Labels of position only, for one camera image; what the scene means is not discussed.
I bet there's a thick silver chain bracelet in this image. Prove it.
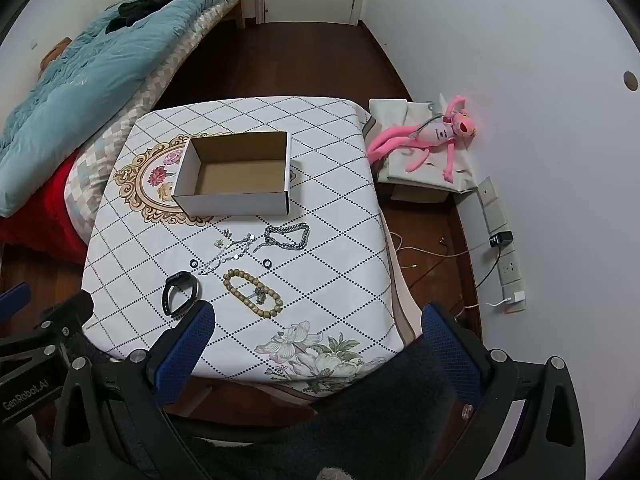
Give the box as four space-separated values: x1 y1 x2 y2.
254 222 312 254

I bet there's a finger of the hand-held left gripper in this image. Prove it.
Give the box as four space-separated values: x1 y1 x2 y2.
0 281 32 313
39 289 96 362

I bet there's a brown pillow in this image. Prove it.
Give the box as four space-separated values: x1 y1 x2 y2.
40 37 74 69

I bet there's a black clothing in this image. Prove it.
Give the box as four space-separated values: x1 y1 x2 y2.
105 0 187 34

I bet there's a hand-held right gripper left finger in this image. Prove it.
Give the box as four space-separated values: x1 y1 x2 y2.
52 300 217 480

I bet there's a white cable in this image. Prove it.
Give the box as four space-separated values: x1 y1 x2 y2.
389 232 494 272

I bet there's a wooden bed leg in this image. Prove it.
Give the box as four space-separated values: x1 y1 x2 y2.
222 0 247 30

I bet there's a wooden bead bracelet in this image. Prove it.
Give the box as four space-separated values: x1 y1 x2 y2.
222 268 284 319

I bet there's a red blanket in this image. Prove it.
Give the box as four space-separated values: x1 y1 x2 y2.
0 152 89 265

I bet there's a white cardboard box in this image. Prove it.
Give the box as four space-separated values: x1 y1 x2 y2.
171 131 292 216

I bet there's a white power strip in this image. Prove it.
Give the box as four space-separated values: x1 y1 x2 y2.
477 176 527 313

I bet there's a black cable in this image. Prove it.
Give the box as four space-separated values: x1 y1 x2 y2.
474 246 502 292

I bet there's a thin silver disc necklace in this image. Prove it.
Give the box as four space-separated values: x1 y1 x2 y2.
198 232 259 276

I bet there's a black smart band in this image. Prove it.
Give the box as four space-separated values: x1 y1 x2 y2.
162 270 202 318

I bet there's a pink plush toy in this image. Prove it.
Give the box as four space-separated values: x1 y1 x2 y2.
367 93 477 184

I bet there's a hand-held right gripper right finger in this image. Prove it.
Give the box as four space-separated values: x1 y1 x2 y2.
421 302 587 480

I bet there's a light blue quilt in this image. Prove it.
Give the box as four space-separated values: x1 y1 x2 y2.
0 0 257 219

